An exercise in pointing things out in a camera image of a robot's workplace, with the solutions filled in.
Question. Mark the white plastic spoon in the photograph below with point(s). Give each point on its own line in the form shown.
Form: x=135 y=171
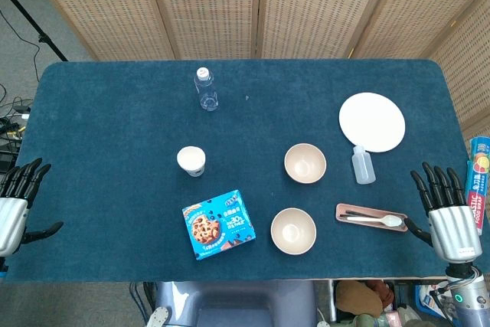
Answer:
x=388 y=221

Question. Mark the clear plastic water bottle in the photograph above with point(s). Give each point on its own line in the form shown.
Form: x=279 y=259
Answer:
x=206 y=91

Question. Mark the small translucent squeeze bottle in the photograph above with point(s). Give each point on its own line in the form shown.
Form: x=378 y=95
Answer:
x=363 y=168

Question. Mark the white paper cup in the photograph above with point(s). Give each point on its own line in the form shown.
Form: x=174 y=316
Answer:
x=191 y=160

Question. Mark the brown bag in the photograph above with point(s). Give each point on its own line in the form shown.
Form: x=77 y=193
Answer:
x=360 y=300

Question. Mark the dark chopsticks pair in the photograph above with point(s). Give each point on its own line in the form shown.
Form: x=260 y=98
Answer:
x=360 y=213

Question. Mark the woven rattan folding screen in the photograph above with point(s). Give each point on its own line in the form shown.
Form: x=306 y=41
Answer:
x=214 y=5

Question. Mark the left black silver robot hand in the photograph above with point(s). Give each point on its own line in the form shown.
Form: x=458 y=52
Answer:
x=11 y=216

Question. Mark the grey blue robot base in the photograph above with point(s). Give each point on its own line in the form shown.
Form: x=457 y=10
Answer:
x=233 y=304

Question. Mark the pink cutlery tray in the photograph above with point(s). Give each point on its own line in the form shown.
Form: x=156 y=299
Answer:
x=342 y=210

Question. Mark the plastic food wrap box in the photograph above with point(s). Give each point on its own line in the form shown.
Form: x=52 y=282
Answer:
x=477 y=189

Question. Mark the white round plate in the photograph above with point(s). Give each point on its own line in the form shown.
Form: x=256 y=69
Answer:
x=372 y=122

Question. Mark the blue cookie box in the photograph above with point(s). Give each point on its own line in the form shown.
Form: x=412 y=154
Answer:
x=218 y=225

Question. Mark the black tripod stand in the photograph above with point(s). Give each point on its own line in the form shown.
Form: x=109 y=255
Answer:
x=34 y=28

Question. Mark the beige bowl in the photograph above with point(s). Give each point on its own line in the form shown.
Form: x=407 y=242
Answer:
x=293 y=231
x=305 y=163

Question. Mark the white perforated plate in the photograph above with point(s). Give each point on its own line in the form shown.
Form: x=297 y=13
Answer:
x=159 y=317

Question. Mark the dark blue table cloth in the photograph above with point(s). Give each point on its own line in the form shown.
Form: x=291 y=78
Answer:
x=115 y=131

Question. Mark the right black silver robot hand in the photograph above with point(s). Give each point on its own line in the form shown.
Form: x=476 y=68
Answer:
x=455 y=231

